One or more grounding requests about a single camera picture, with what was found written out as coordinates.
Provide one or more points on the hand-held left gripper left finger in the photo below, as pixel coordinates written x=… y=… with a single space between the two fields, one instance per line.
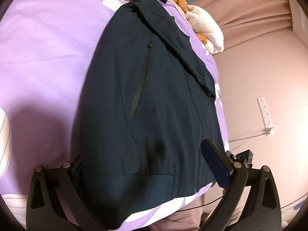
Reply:
x=60 y=185

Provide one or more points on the white wall socket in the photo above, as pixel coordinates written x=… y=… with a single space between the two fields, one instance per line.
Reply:
x=264 y=115

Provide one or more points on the white plush goose toy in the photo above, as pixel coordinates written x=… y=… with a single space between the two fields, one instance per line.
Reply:
x=204 y=26

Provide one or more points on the purple floral bedsheet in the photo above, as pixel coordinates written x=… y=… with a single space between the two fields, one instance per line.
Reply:
x=48 y=65

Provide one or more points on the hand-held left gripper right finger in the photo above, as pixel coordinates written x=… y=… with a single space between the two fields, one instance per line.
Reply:
x=211 y=163

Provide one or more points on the pink cloth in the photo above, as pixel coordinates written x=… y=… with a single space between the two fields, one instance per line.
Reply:
x=182 y=216

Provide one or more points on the navy zip jacket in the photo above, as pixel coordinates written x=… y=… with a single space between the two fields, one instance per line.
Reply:
x=144 y=125

